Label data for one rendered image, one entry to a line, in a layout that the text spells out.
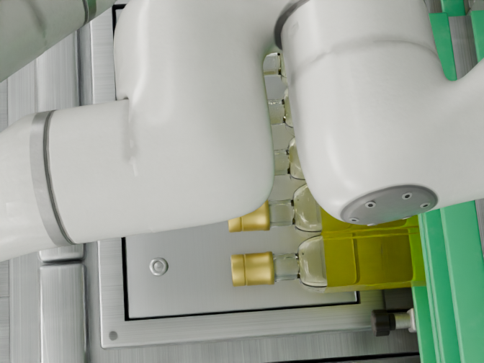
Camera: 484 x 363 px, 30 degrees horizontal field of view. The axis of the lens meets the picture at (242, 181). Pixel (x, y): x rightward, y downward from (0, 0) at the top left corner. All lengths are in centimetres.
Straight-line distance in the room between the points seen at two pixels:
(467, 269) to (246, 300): 33
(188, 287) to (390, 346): 25
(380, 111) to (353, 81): 3
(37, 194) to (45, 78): 66
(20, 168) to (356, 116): 20
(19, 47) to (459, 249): 43
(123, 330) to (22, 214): 56
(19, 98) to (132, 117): 68
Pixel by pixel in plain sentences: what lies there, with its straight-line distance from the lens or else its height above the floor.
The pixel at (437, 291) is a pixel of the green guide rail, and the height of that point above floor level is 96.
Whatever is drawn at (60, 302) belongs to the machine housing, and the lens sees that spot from 111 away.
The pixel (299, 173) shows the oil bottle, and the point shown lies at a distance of 97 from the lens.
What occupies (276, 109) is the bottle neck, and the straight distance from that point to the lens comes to 99.
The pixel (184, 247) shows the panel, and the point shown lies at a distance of 110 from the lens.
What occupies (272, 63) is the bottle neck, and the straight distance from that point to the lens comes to 101.
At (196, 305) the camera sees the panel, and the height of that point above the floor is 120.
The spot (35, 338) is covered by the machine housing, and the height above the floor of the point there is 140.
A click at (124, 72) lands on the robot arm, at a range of 56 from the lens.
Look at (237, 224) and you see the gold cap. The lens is 96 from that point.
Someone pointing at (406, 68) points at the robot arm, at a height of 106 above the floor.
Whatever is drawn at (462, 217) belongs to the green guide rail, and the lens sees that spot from 86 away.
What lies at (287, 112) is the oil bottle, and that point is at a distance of 99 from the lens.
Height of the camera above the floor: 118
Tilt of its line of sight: 2 degrees down
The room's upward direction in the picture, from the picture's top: 94 degrees counter-clockwise
